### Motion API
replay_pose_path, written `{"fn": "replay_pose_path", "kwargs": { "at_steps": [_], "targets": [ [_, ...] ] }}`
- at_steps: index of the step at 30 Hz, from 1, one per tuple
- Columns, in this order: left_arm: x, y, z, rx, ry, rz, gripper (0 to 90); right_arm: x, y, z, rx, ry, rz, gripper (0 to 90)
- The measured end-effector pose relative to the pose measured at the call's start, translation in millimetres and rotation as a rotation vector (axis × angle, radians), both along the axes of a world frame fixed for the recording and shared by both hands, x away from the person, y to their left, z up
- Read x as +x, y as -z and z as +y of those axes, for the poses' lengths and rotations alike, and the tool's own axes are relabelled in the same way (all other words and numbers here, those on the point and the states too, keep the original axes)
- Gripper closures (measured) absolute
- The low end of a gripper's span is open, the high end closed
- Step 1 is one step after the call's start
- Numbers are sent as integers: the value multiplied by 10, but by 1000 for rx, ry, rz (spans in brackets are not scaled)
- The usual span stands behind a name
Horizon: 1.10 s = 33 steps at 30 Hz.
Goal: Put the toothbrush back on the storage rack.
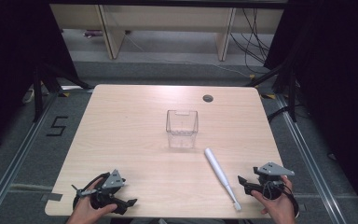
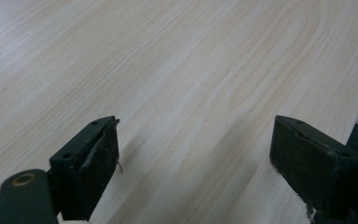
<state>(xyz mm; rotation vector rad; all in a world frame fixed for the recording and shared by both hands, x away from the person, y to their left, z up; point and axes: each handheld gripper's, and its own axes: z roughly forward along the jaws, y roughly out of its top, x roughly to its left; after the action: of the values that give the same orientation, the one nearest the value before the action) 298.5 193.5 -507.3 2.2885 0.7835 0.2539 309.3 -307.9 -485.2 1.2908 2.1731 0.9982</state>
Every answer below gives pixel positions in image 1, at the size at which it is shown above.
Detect black metal stand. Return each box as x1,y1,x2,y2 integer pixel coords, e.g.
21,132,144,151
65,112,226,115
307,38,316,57
32,62,95,123
245,60,298,123

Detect white electric toothbrush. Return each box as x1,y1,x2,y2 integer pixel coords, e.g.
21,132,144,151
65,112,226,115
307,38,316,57
203,147,242,212

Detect black hanging cables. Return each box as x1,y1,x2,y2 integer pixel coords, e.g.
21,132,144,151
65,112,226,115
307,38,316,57
229,8,275,75

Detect person's left hand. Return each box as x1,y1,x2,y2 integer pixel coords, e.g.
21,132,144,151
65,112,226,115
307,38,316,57
66,176,118,224

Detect clear plastic container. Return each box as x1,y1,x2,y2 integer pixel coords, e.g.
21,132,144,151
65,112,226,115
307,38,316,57
165,109,200,149

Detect dark curtain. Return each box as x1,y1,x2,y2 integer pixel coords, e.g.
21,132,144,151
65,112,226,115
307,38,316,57
263,0,358,216
0,0,79,158

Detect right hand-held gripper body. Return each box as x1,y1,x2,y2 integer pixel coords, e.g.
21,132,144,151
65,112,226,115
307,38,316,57
254,161,296,200

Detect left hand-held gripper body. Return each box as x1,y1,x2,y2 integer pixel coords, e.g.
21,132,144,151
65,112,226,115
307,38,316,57
71,169,127,210

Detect person's right hand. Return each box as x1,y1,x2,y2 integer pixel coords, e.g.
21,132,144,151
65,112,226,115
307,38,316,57
251,175,296,224

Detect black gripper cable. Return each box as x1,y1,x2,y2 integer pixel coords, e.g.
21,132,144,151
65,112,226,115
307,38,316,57
72,172,111,210
268,180,301,219

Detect aluminium floor rail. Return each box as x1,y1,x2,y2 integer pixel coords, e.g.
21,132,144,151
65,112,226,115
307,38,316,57
0,92,61,224
275,94,350,224

